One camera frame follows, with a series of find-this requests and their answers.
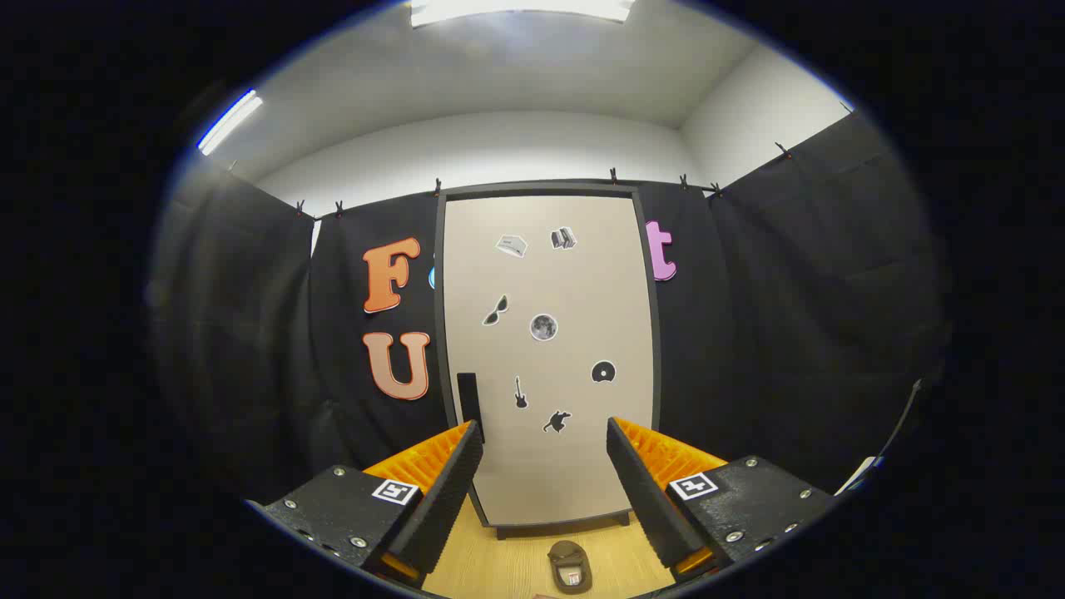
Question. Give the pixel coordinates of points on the beige shoe cabinet door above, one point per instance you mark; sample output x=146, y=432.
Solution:
x=582, y=291

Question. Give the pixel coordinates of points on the rectangular ceiling light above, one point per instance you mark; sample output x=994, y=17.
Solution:
x=516, y=8

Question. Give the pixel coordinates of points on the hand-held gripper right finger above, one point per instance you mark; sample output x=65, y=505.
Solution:
x=649, y=499

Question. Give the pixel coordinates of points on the dark grey shoe cabinet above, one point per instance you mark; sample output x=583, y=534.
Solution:
x=541, y=189

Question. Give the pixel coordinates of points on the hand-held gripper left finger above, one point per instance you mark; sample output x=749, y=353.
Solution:
x=445, y=507

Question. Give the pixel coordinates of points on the brown fuzzy shoe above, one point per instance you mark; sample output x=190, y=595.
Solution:
x=568, y=553

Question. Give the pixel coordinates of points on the black backdrop cloth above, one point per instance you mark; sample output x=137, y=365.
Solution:
x=790, y=333

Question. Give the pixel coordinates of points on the ceiling tube light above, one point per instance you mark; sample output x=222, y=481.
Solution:
x=229, y=123

